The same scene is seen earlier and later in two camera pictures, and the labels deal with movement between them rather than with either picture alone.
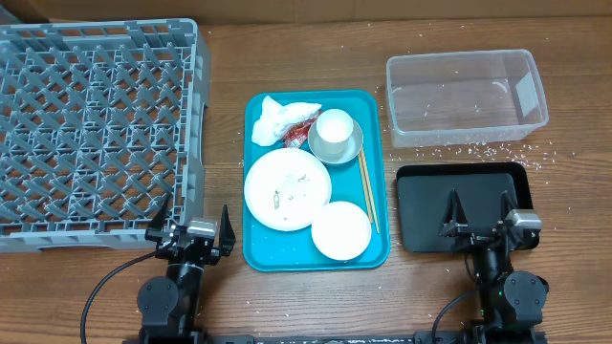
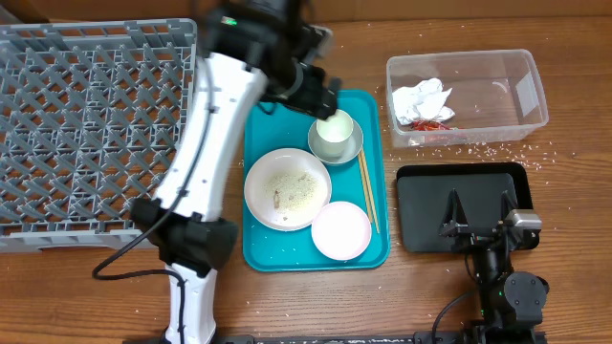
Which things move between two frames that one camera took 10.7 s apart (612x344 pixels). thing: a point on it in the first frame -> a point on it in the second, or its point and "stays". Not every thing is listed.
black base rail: x=425 y=337 stays
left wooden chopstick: x=365 y=188 stays
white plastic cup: x=334 y=132 stays
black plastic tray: x=424 y=191 stays
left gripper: x=154 y=234 -> x=308 y=100
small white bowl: x=341 y=230 stays
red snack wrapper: x=296 y=136 -> x=427 y=125
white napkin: x=275 y=117 -> x=422 y=101
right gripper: x=453 y=225 stays
